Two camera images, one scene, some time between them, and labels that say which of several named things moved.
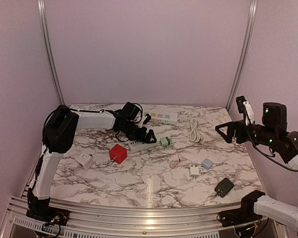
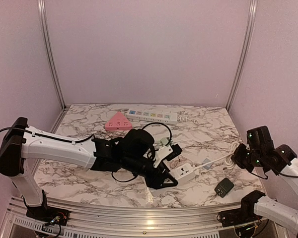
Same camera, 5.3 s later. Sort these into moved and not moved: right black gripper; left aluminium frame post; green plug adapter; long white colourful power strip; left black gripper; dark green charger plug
Moved: right black gripper; left black gripper
Not moved: left aluminium frame post; long white colourful power strip; green plug adapter; dark green charger plug
